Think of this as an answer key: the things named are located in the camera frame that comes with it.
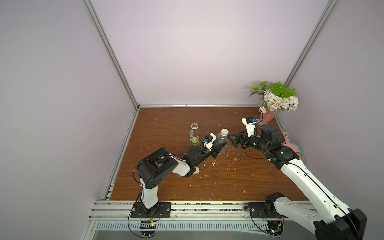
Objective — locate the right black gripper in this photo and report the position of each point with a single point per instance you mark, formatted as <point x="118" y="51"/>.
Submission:
<point x="241" y="140"/>

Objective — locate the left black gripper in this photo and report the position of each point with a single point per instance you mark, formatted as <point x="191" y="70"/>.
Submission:
<point x="214" y="152"/>

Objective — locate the blue label clear bottle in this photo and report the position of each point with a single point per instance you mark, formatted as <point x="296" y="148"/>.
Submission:
<point x="221" y="139"/>

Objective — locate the white bottle cap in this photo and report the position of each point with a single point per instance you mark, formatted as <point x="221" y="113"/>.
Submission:
<point x="224" y="132"/>
<point x="196" y="171"/>

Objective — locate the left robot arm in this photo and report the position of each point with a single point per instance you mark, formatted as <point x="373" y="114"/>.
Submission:
<point x="156" y="167"/>

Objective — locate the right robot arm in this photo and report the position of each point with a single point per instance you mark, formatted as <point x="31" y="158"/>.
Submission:
<point x="332" y="219"/>

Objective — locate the green label clear bottle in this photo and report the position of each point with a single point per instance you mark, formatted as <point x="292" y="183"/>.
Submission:
<point x="195" y="134"/>

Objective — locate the pink flower vase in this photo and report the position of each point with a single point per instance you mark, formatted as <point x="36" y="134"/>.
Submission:
<point x="267" y="117"/>

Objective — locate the artificial flower bouquet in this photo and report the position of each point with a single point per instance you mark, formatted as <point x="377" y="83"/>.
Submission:
<point x="276" y="97"/>

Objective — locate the pink hand broom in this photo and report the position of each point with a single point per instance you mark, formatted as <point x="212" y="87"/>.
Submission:
<point x="289" y="144"/>

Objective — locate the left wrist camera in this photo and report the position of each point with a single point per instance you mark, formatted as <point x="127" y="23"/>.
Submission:
<point x="208" y="141"/>

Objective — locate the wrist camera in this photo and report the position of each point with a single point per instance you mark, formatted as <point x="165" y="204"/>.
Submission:
<point x="250" y="124"/>
<point x="208" y="141"/>

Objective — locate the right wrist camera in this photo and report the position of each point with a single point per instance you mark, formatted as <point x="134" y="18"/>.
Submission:
<point x="250" y="124"/>

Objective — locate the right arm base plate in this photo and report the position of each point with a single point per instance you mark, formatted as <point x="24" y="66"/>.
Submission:
<point x="263" y="210"/>

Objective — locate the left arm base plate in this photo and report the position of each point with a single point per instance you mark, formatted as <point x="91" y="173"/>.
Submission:
<point x="159" y="210"/>

